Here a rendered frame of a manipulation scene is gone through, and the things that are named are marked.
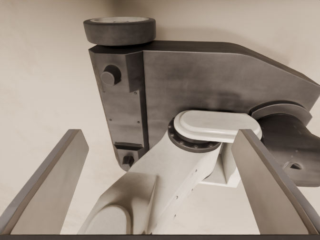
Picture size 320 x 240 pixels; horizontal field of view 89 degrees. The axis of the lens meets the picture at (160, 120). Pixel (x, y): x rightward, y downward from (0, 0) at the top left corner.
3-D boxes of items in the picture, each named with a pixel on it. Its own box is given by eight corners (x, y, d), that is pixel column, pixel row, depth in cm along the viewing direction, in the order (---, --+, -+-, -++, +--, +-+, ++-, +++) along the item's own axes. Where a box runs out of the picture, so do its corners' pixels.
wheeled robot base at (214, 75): (318, 30, 47) (483, 72, 21) (255, 152, 78) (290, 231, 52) (107, 27, 54) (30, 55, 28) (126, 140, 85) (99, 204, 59)
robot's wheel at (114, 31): (160, 16, 52) (148, 24, 37) (160, 33, 55) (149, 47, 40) (101, 15, 55) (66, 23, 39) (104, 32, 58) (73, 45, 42)
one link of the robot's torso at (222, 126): (252, 108, 44) (272, 143, 33) (233, 157, 56) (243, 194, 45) (175, 103, 46) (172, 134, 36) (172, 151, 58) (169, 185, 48)
